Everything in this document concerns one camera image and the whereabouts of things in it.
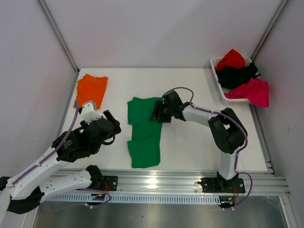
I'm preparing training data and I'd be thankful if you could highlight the green t shirt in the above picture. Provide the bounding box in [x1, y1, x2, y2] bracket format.
[127, 97, 162, 169]

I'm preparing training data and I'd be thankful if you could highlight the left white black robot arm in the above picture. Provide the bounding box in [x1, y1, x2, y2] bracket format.
[0, 110, 121, 217]

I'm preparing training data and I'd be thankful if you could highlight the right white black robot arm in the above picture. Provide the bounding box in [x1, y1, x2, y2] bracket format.
[150, 89, 248, 192]

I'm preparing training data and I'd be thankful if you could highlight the orange folded t shirt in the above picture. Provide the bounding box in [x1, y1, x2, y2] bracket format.
[76, 74, 108, 109]

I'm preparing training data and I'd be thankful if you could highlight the white plastic basket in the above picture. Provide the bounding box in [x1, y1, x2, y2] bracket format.
[210, 53, 260, 104]

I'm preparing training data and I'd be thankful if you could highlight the black t shirt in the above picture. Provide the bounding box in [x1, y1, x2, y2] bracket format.
[216, 62, 261, 89]

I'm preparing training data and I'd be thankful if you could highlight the red t shirt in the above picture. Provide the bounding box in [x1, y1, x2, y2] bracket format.
[215, 49, 246, 71]

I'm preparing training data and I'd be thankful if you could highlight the magenta t shirt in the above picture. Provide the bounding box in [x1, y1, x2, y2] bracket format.
[224, 78, 269, 108]

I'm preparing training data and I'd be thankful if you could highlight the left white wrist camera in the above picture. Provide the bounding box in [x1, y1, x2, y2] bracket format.
[80, 101, 104, 125]

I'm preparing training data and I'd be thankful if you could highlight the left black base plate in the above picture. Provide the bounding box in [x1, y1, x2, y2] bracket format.
[100, 176, 118, 191]

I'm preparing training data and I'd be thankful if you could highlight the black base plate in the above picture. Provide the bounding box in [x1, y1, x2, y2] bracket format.
[100, 176, 118, 191]
[197, 176, 246, 193]

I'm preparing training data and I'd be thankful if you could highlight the aluminium mounting rail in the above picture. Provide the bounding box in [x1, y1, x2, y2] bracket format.
[101, 170, 291, 196]

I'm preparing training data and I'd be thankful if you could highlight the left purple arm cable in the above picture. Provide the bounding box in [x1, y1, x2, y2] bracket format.
[10, 99, 112, 212]

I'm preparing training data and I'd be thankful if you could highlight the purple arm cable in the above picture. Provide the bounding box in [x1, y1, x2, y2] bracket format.
[172, 86, 253, 211]
[10, 99, 112, 212]

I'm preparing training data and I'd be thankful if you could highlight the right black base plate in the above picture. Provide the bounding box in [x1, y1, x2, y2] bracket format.
[197, 176, 246, 193]

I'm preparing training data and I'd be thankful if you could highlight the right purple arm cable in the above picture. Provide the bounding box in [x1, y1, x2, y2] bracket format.
[172, 86, 253, 211]

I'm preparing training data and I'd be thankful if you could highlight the white slotted cable duct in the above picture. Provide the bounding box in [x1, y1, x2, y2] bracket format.
[49, 192, 221, 205]

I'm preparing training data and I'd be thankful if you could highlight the left aluminium frame post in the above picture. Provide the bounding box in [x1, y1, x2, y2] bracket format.
[36, 0, 79, 74]

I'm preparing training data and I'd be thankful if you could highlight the aluminium frame post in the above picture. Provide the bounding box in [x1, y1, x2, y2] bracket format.
[36, 0, 79, 74]
[250, 0, 292, 62]

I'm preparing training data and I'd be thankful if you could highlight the right aluminium frame post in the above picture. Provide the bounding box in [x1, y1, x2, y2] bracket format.
[250, 0, 292, 62]

